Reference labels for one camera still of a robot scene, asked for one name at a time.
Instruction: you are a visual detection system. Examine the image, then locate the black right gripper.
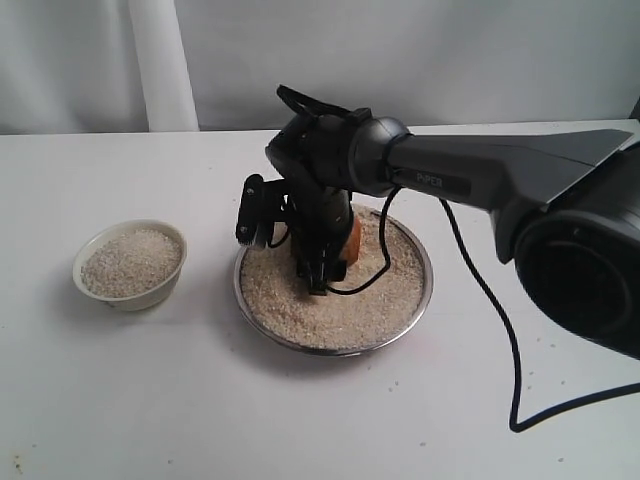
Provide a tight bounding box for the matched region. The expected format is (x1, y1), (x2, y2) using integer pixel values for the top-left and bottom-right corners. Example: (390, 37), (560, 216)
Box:
(288, 186), (354, 296)

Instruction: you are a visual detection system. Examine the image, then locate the brown wooden cup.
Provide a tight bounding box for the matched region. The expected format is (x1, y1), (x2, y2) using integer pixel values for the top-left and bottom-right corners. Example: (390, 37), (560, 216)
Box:
(340, 213), (362, 268)

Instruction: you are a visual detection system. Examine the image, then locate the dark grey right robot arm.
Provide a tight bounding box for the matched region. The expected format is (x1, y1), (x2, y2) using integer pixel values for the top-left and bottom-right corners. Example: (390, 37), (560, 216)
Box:
(266, 114), (639, 358)

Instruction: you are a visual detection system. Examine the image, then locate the rice heap on plate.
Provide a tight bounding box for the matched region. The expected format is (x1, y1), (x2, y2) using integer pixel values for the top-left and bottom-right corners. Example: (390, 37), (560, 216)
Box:
(238, 204), (426, 351)

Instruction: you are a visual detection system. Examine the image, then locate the rice in white bowl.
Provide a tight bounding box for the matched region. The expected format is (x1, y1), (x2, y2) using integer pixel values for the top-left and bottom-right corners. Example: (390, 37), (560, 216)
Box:
(81, 229), (183, 298)

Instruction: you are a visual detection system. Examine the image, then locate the white ceramic bowl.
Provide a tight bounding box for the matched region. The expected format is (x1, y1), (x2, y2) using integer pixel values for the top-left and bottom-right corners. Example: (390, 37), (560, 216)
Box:
(72, 219), (187, 312)

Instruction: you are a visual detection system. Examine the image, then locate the round steel plate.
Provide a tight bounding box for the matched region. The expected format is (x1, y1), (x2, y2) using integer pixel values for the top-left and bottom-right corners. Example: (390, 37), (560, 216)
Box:
(233, 202), (434, 357)

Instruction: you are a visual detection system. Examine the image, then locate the white backdrop curtain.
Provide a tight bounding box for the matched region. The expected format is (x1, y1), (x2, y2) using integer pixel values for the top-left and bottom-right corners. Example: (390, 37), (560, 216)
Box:
(1, 1), (639, 134)

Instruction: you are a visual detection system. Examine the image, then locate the black camera cable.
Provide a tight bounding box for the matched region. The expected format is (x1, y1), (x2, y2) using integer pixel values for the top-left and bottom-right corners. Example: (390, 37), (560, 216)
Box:
(267, 84), (640, 434)

